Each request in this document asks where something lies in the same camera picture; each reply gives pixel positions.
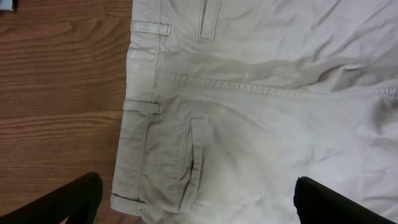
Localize beige khaki shorts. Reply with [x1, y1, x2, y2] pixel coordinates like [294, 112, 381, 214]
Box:
[111, 0, 397, 223]

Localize folded light blue jeans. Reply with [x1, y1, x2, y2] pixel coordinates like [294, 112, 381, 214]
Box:
[0, 0, 14, 11]

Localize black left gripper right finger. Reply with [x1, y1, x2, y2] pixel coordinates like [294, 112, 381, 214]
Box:
[294, 177, 396, 224]

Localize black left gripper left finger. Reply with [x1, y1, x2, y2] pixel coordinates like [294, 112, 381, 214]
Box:
[1, 172, 103, 224]

